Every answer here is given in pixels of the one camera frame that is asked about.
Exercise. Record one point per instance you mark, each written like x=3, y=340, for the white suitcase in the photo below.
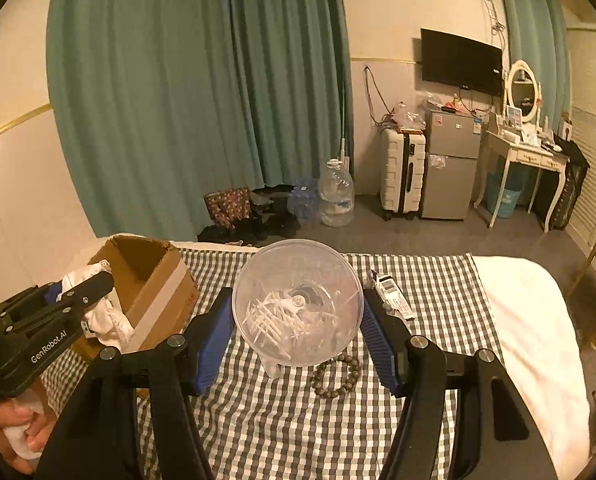
x=392, y=175

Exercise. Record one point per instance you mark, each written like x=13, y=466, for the grey mini fridge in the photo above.
x=450, y=180

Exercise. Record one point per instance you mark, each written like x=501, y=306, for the pack of water bottles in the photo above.
x=303, y=200

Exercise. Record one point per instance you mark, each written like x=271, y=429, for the large clear water jug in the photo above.
x=335, y=190

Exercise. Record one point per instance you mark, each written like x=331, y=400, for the white tissue wad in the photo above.
x=20, y=442

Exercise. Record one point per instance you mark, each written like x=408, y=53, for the black television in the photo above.
x=457, y=60

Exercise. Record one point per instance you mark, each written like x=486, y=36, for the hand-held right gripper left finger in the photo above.
x=213, y=340

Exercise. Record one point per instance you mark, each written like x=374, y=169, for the white dressing table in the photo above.
x=517, y=152

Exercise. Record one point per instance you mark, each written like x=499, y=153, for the dark shoes pile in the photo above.
x=278, y=222

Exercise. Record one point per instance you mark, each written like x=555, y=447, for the narrow green curtain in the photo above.
x=527, y=20

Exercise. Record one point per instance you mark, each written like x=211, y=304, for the brown cardboard box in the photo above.
x=163, y=280

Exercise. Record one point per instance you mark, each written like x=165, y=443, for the floral patterned bag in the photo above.
x=228, y=207

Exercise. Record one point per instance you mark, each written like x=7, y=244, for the oval white mirror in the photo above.
x=522, y=90

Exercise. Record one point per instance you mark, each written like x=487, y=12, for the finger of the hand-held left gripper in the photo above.
x=53, y=292
x=95, y=285

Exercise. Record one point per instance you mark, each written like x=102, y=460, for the clear plastic bag pile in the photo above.
x=405, y=117

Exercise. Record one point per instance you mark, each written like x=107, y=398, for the white louvered wardrobe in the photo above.
x=595, y=160

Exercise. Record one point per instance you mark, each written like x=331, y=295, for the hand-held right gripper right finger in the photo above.
x=380, y=345

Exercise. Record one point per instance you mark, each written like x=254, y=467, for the white tissue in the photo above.
x=108, y=320

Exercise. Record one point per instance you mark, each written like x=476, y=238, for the blue waste bin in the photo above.
x=502, y=195

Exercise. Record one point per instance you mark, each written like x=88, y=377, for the grey white checkered cloth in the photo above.
x=288, y=435

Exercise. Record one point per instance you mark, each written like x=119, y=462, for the black bag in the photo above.
x=572, y=180

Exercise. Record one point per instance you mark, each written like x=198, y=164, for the wide green curtain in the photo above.
x=178, y=85

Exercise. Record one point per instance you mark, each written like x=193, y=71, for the clear cotton swab container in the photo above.
x=298, y=270

